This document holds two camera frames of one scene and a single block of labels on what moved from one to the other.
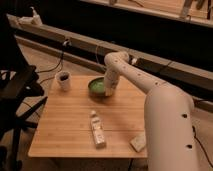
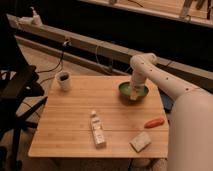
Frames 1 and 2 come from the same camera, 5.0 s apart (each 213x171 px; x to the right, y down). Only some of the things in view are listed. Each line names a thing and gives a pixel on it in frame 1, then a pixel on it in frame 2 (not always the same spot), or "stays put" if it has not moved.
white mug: (63, 79) stays put
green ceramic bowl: (96, 86) to (125, 93)
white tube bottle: (97, 131) stays put
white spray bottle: (36, 20) stays put
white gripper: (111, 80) to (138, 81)
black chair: (21, 93) stays put
